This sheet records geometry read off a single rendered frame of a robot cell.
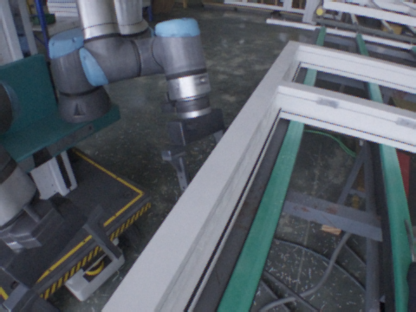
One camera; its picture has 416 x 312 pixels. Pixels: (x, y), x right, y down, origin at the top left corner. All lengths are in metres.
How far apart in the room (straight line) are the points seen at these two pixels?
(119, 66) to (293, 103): 0.41
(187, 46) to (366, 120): 0.43
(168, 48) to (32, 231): 0.41
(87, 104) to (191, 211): 0.70
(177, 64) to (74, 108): 0.49
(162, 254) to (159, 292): 0.04
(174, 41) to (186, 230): 0.39
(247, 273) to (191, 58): 0.41
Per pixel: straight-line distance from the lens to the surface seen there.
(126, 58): 0.66
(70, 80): 0.95
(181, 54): 0.58
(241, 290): 0.37
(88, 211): 0.48
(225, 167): 0.41
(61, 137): 0.95
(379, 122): 0.72
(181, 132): 0.58
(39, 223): 0.36
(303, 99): 0.69
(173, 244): 0.32
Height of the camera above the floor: 1.19
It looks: 38 degrees down
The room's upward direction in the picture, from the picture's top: 3 degrees clockwise
